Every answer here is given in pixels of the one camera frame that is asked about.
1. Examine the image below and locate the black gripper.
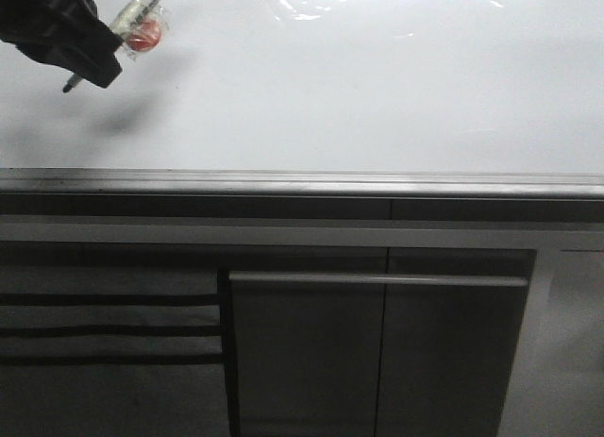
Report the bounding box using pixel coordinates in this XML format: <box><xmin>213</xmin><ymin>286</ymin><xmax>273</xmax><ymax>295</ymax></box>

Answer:
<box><xmin>1</xmin><ymin>0</ymin><xmax>122</xmax><ymax>89</ymax></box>

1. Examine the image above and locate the white black whiteboard marker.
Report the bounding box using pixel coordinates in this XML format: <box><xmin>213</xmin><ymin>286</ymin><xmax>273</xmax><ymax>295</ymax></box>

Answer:
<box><xmin>62</xmin><ymin>0</ymin><xmax>162</xmax><ymax>93</ymax></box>

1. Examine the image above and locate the grey aluminium whiteboard tray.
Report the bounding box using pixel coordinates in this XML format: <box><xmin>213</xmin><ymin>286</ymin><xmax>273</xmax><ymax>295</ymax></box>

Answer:
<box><xmin>1</xmin><ymin>168</ymin><xmax>603</xmax><ymax>201</ymax></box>

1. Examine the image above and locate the white whiteboard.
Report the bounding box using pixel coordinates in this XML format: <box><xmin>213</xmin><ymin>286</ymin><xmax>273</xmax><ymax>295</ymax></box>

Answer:
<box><xmin>1</xmin><ymin>0</ymin><xmax>603</xmax><ymax>174</ymax></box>

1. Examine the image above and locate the red magnet taped to marker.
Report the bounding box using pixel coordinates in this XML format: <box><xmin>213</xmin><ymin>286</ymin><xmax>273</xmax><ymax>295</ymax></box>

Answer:
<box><xmin>123</xmin><ymin>7</ymin><xmax>169</xmax><ymax>61</ymax></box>

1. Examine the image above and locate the grey fabric storage organizer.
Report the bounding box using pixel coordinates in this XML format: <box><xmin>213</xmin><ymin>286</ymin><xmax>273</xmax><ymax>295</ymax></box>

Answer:
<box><xmin>1</xmin><ymin>244</ymin><xmax>228</xmax><ymax>436</ymax></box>

